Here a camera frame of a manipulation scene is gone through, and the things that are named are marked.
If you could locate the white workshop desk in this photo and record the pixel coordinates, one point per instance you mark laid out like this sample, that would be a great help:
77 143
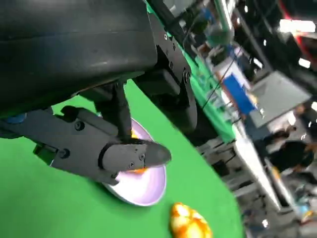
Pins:
257 168

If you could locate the green table cloth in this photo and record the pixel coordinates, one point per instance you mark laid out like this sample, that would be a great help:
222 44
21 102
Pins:
62 203

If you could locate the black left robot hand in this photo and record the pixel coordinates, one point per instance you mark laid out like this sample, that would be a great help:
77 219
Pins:
74 49

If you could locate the person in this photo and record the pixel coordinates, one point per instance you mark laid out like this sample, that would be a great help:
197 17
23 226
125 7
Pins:
289 151

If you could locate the lilac plate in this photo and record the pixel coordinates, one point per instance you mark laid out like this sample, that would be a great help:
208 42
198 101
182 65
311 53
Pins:
146 186

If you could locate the blue box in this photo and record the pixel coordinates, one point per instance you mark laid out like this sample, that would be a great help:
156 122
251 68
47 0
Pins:
241 91

